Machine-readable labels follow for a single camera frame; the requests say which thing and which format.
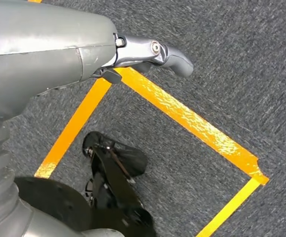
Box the black robot foot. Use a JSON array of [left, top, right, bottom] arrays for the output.
[[14, 131, 157, 237]]

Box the yellow floor tape square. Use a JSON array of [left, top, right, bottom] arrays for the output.
[[34, 67, 269, 237]]

